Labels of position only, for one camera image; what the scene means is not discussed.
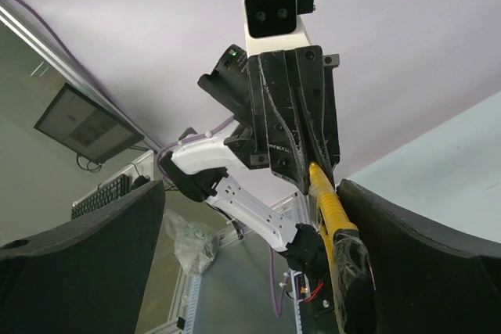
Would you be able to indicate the left aluminium frame post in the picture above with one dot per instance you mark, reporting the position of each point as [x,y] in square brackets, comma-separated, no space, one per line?
[23,25]

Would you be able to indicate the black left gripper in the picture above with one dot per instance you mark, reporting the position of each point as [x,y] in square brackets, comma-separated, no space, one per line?
[294,115]

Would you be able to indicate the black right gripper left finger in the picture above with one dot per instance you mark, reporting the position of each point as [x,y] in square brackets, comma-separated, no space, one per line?
[85,276]

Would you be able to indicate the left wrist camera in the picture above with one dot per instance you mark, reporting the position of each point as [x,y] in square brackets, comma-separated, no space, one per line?
[275,25]

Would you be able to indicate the computer monitor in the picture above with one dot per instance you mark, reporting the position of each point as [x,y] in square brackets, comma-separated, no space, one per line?
[85,127]

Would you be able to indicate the grey slotted cable duct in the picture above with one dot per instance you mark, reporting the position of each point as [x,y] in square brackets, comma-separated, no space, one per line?
[187,289]

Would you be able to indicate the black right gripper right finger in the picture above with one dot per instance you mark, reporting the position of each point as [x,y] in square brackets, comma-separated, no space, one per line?
[429,278]

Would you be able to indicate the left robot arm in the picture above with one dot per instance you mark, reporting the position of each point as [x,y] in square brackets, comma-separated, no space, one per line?
[206,168]

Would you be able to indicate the crumpled plastic bag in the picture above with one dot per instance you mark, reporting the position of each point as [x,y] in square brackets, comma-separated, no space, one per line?
[196,245]

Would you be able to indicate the yellow utility knife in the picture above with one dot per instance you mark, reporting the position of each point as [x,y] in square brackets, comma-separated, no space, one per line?
[351,277]

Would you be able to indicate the black keyboard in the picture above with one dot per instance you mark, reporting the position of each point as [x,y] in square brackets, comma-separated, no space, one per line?
[103,196]

